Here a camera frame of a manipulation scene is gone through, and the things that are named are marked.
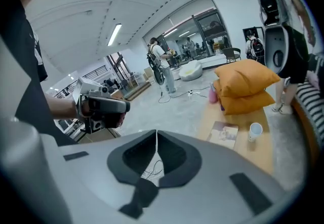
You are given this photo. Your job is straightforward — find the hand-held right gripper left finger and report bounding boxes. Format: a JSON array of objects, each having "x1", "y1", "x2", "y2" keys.
[{"x1": 40, "y1": 129, "x2": 158, "y2": 224}]

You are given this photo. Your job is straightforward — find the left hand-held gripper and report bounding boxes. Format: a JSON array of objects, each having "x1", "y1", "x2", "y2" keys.
[{"x1": 72, "y1": 76, "x2": 131, "y2": 136}]

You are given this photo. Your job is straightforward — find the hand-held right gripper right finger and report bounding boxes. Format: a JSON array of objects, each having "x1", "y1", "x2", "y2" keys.
[{"x1": 141, "y1": 130, "x2": 301, "y2": 224}]

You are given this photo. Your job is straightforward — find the brown photo cover book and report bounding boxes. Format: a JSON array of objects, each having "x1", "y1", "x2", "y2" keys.
[{"x1": 206, "y1": 120, "x2": 239, "y2": 150}]

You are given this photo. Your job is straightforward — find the person's left forearm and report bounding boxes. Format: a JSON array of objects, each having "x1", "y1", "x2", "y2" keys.
[{"x1": 46, "y1": 94, "x2": 78, "y2": 120}]

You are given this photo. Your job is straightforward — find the light wooden coffee table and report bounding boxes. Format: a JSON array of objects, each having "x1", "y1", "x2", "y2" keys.
[{"x1": 195, "y1": 94, "x2": 276, "y2": 176}]

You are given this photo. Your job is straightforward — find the black white patterned sofa throw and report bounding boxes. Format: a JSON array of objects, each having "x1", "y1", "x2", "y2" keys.
[{"x1": 293, "y1": 53, "x2": 324, "y2": 143}]

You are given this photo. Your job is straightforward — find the brown wooden steps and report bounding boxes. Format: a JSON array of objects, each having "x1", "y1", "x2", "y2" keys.
[{"x1": 123, "y1": 80, "x2": 153, "y2": 102}]

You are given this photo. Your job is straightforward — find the black metal railing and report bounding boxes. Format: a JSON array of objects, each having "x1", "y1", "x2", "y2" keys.
[{"x1": 82, "y1": 65, "x2": 110, "y2": 81}]

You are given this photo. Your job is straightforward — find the long ceiling light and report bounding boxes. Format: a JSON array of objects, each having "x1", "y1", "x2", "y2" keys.
[{"x1": 107, "y1": 23, "x2": 123, "y2": 47}]

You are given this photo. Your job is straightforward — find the white paper cup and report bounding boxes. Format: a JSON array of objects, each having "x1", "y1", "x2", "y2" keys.
[{"x1": 248, "y1": 122, "x2": 264, "y2": 143}]

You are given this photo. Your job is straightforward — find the white power strip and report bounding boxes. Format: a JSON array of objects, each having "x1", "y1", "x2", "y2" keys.
[{"x1": 186, "y1": 88, "x2": 201, "y2": 99}]

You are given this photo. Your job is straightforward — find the white bean bag seat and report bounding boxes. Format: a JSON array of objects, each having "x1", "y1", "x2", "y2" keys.
[{"x1": 178, "y1": 60, "x2": 204, "y2": 82}]

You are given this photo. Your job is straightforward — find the person's black clothing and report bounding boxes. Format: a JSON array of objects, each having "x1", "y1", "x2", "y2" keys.
[{"x1": 0, "y1": 0, "x2": 79, "y2": 147}]

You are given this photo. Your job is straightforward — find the orange cushion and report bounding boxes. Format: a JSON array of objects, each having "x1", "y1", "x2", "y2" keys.
[
  {"x1": 213, "y1": 80, "x2": 276, "y2": 116},
  {"x1": 214, "y1": 59, "x2": 281, "y2": 99}
]

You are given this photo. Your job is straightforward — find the pink spray bottle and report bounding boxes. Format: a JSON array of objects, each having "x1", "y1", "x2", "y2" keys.
[{"x1": 208, "y1": 82, "x2": 219, "y2": 104}]

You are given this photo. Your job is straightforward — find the large glass partition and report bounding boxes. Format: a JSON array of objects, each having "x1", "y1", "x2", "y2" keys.
[{"x1": 142, "y1": 0, "x2": 231, "y2": 67}]

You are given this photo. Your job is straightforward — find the black wicker chair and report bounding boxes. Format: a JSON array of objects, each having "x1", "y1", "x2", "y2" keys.
[{"x1": 222, "y1": 47, "x2": 242, "y2": 64}]

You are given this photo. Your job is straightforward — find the black floor cable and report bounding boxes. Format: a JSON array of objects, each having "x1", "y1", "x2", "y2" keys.
[{"x1": 157, "y1": 88, "x2": 189, "y2": 104}]

